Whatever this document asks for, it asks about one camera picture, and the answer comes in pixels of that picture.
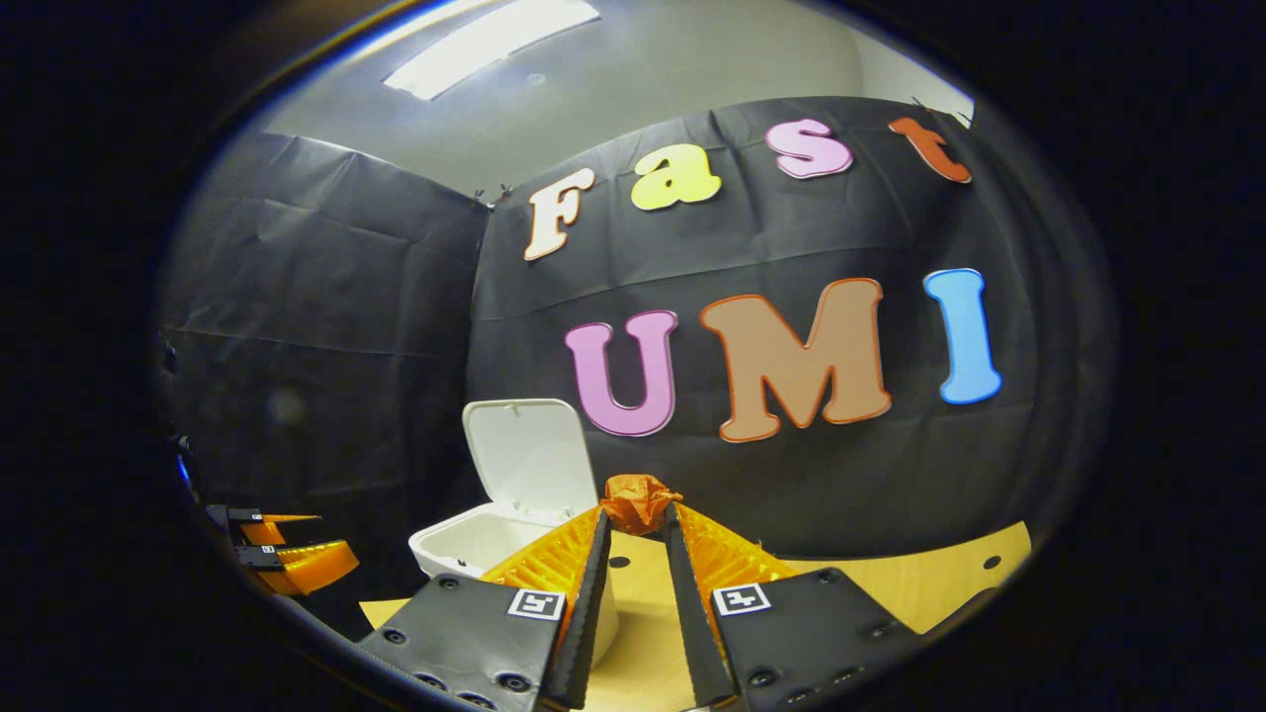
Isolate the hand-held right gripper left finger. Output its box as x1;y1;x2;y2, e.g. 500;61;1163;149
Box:
356;506;612;712

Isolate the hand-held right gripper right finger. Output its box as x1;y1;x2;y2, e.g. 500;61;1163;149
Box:
663;502;926;711

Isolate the orange paper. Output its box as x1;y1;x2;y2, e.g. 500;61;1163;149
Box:
600;474;683;537

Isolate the white desktop garbage bin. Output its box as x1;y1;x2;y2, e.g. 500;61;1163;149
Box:
408;399;619;664

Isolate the wooden desktop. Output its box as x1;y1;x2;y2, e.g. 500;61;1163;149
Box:
358;521;1032;712

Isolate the ceiling light panel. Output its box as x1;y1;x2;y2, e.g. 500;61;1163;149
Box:
384;0;601;102

